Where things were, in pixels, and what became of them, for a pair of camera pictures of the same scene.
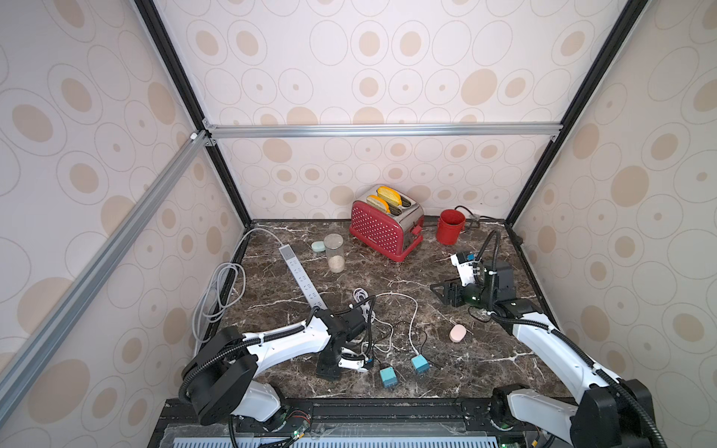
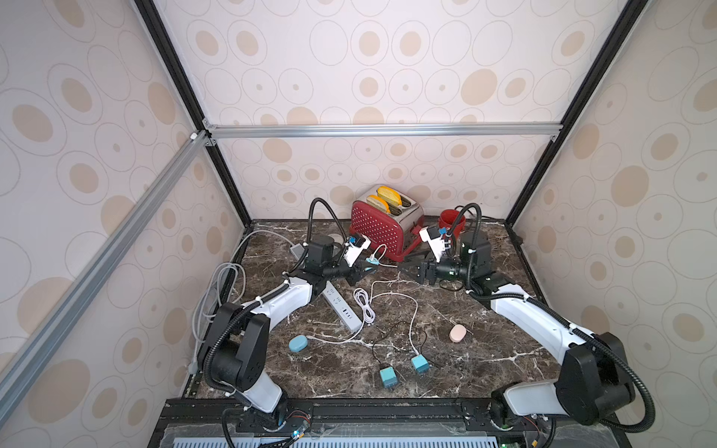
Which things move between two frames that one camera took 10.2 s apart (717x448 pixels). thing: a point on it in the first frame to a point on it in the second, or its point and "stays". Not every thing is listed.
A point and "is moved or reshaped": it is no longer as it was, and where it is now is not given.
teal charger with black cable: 388,376 stays
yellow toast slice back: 389,195 stays
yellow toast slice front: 379,203 stays
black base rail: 443,418 stays
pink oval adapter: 456,333 stays
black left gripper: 329,372 to 355,273
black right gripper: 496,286 to 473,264
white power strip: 303,283 is moved or reshaped
